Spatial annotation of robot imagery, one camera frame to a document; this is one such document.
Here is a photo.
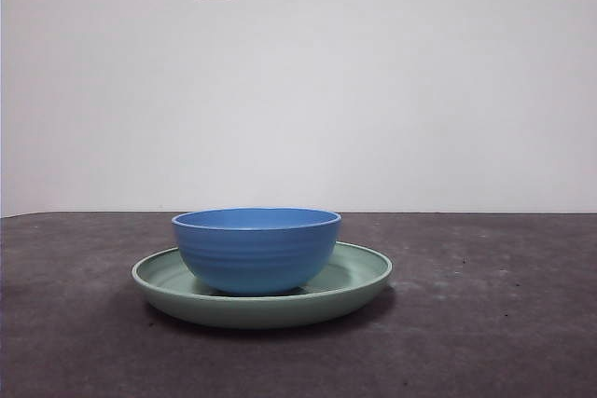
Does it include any blue ribbed bowl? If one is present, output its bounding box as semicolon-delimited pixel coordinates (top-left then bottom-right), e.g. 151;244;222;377
170;207;343;296

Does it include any pale green plate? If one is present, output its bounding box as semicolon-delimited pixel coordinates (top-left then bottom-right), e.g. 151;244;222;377
131;241;394;330

